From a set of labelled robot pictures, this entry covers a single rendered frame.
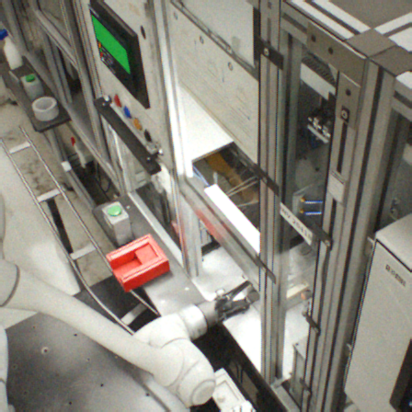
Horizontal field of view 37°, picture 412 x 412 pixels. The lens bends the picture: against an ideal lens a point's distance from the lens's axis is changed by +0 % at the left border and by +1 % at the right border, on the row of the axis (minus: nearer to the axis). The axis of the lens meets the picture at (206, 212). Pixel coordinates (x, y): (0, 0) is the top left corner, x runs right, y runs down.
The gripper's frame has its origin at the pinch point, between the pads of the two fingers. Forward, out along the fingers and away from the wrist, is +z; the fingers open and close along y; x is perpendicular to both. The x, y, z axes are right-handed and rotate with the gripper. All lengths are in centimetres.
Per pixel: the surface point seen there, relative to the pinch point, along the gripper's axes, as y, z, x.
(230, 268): -9.5, -1.1, 15.5
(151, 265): -3.7, -22.5, 26.4
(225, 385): -14.0, -22.1, -14.6
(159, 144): 43, -15, 23
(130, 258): -7.6, -26.0, 35.4
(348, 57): 101, -14, -38
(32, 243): -100, -45, 147
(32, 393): -32, -70, 24
